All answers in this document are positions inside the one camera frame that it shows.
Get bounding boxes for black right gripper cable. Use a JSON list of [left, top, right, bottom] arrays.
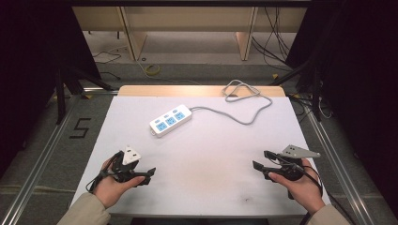
[[268, 154, 358, 225]]

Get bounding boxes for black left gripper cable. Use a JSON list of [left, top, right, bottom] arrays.
[[85, 151, 124, 194]]

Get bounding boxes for thin black floor cable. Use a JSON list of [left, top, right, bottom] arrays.
[[91, 50, 122, 81]]

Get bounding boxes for grey power strip cable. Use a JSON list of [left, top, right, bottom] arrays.
[[189, 79, 274, 127]]

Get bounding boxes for person's right hand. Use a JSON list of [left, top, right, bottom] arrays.
[[268, 157, 327, 216]]

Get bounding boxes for black floor cables bundle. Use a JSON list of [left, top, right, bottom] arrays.
[[251, 7, 314, 73]]

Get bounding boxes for light wooden shelf unit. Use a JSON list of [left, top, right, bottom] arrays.
[[71, 7, 308, 62]]

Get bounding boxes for black metal stand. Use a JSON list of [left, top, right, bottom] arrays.
[[54, 64, 115, 126], [268, 59, 324, 122]]

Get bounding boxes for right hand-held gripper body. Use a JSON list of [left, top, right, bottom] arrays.
[[270, 143, 321, 182]]

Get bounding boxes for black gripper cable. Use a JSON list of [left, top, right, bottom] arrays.
[[85, 151, 124, 194], [268, 154, 358, 225]]

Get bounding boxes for yellow tape roll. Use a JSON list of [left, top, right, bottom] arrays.
[[145, 64, 161, 76]]

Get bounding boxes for aluminium floor rail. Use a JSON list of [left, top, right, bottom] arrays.
[[0, 95, 83, 225], [299, 99, 376, 225]]

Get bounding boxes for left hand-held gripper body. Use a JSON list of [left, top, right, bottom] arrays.
[[110, 144, 143, 184]]

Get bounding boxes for white power strip blue sockets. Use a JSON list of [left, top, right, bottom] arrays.
[[148, 104, 193, 139]]

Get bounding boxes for person's left hand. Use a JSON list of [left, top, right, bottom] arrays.
[[93, 157, 146, 210]]

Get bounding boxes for black tape floor mark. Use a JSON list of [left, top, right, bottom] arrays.
[[69, 117, 92, 140]]

